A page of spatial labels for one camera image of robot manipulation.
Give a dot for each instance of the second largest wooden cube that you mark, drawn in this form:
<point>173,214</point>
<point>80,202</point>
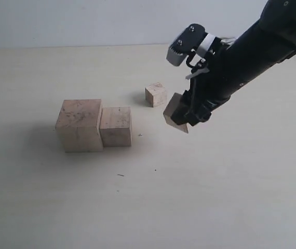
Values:
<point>116,126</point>

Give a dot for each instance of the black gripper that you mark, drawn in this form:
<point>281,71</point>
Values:
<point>213,80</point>

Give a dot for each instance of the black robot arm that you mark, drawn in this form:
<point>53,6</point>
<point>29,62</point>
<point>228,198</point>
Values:
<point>269,41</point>

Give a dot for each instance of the smallest wooden cube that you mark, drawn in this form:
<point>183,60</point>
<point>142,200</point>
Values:
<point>155,94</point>

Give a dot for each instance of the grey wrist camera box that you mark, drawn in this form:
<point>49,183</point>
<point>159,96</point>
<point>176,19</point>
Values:
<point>193,40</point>

